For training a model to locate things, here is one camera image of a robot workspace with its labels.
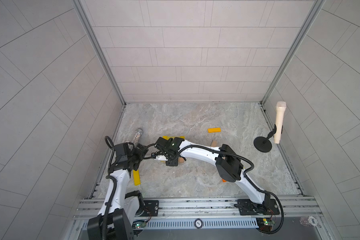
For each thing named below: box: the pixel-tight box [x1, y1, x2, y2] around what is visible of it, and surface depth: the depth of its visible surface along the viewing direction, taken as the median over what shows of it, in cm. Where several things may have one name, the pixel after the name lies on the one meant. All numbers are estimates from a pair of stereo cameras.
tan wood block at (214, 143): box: [210, 140, 218, 147], surface depth 97 cm
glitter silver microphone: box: [131, 129, 143, 144], surface depth 96 cm
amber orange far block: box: [207, 127, 222, 133], surface depth 104 cm
